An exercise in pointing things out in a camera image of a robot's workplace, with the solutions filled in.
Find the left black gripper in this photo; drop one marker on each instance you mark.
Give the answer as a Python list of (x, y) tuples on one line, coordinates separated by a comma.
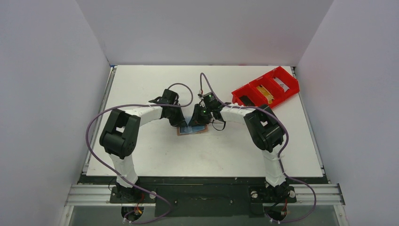
[(180, 121)]

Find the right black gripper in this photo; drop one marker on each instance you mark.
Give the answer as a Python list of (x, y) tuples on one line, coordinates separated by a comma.
[(198, 116)]

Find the brown leather card holder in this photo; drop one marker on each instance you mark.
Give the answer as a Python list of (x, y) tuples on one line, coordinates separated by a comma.
[(182, 131)]

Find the white patterned card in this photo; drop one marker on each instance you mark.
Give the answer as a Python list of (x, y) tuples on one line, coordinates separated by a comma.
[(281, 84)]

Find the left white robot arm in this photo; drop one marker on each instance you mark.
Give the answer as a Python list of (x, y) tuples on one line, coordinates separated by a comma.
[(120, 133)]

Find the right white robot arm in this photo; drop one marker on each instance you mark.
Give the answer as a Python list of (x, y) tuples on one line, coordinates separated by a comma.
[(262, 125)]

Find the black card in bin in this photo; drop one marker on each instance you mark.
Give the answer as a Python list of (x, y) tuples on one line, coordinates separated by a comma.
[(246, 101)]

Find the yellow card in bin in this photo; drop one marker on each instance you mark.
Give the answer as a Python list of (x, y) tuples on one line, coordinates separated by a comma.
[(266, 94)]

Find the red three-compartment bin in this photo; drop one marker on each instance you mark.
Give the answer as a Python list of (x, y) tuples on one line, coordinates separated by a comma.
[(267, 81)]

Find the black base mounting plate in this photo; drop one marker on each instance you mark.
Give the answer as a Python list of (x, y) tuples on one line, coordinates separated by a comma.
[(205, 197)]

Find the aluminium frame rail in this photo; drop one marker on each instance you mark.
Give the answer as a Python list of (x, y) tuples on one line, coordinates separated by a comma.
[(100, 195)]

